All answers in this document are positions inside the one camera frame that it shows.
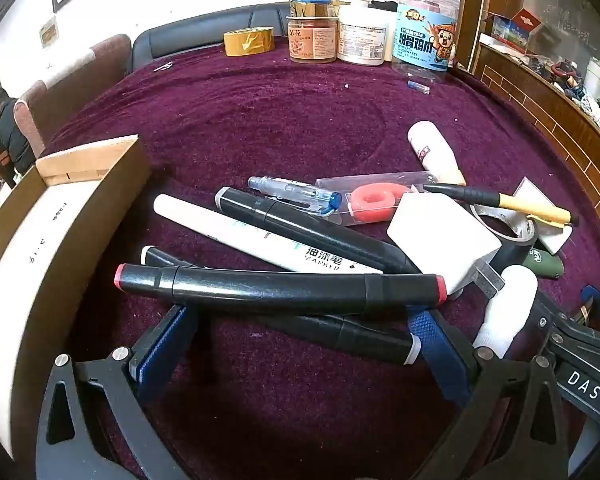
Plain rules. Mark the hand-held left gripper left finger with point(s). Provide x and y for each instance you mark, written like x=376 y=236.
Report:
x=162 y=350

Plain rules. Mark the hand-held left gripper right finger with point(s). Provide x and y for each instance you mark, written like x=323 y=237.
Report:
x=437 y=355

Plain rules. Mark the plain white plastic bottle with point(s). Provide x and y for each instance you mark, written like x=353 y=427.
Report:
x=510 y=310

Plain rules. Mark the black marker with white cap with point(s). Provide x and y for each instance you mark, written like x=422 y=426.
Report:
x=350 y=337

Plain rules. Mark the black tape roll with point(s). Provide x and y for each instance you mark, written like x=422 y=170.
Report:
x=517 y=250

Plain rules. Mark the white charger adapter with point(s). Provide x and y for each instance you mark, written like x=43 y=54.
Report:
x=440 y=240

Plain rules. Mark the yellow and black pen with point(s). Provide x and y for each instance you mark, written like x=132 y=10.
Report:
x=520 y=203

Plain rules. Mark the black marker with red caps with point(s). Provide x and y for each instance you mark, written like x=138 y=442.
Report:
x=280 y=287

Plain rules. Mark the white marker pen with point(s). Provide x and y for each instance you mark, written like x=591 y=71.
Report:
x=240 y=237

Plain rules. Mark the shallow cardboard box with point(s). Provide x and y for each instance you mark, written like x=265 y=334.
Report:
x=35 y=240

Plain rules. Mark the black marker with grey cap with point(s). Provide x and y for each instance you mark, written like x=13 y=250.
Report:
x=305 y=225

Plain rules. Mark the small green pouch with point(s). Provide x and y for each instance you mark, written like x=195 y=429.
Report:
x=545 y=261

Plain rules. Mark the white card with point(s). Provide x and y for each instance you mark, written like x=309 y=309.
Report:
x=530 y=191

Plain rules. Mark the red tape in clear case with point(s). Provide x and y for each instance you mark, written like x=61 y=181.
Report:
x=372 y=202

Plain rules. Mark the wooden sideboard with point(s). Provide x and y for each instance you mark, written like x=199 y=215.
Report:
x=545 y=105

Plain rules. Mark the clear blue ballpoint pen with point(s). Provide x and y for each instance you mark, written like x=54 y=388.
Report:
x=295 y=194

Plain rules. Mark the white tube with orange cap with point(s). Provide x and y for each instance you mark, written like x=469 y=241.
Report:
x=432 y=150

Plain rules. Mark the small clear plastic piece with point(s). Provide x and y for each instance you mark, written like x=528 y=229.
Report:
x=418 y=87

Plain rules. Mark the colourful cardboard carton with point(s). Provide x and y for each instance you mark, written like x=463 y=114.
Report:
x=512 y=30

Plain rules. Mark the brown upholstered chair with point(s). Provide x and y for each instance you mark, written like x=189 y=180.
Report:
x=80 y=80

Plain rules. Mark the metal tweezers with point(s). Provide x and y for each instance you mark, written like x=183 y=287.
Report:
x=164 y=66

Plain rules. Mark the clear jar with blue label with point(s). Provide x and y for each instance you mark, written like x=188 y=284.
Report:
x=422 y=35

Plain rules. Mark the black leather sofa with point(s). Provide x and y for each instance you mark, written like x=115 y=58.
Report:
x=190 y=32

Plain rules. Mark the yellow tape roll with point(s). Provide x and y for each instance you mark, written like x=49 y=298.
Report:
x=250 y=42

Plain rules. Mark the white plastic jar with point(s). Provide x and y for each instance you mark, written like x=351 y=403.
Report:
x=362 y=35

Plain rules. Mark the glass jar with orange label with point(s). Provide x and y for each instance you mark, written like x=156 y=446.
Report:
x=312 y=42

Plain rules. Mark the gold can with red lid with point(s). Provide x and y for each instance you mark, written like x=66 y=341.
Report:
x=310 y=5

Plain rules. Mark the small wall sticker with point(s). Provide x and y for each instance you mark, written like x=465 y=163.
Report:
x=49 y=32

